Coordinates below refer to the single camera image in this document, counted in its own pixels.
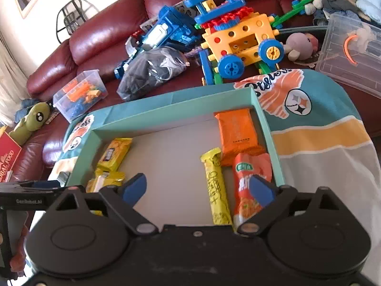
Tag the pink plush toy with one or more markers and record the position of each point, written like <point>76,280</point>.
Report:
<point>300,43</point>

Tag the black mesh back support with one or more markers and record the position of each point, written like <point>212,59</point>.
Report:
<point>73,18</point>

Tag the green toy rods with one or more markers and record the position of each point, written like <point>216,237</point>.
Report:
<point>297,7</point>

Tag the green plush toy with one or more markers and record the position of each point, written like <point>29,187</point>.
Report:
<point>34,116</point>

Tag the yellow stick snack packet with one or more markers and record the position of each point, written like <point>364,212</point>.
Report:
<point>215,184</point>

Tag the grey plastic bag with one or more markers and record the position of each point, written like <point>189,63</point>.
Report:
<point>148,68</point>

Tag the red cardboard box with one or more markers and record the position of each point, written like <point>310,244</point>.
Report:
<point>9,158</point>

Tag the dark clothing pile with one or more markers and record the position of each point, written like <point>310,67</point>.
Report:
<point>336,1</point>

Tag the blue cloth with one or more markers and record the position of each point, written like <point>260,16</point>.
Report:
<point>25,107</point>

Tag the clear bin of toy blocks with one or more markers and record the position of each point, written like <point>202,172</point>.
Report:
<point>80,95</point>

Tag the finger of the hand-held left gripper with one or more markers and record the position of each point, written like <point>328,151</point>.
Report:
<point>44,186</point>

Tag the yellow packet with dark label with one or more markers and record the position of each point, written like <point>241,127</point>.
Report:
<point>114,155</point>

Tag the orange snack packet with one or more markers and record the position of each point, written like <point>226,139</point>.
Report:
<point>238,131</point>

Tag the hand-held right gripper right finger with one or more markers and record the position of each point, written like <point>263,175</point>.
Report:
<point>262,192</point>

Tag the blue toy robot truck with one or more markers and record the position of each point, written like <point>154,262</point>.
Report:
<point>169,20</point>

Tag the yellow and white snack packet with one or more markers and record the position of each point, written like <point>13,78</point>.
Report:
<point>101,181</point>

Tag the dark red leather sofa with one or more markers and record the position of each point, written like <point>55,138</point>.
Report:
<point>104,29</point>

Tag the yellow and blue toy vehicle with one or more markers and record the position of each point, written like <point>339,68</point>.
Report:
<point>238,32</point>

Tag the teal cardboard box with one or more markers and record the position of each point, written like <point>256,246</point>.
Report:
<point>178,101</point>

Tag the person's left hand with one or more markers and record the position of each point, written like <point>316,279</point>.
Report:
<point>20,250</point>

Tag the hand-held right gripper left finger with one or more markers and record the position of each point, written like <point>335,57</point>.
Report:
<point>135,188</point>

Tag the red-orange noodle snack packet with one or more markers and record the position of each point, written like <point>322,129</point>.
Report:
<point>242,196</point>

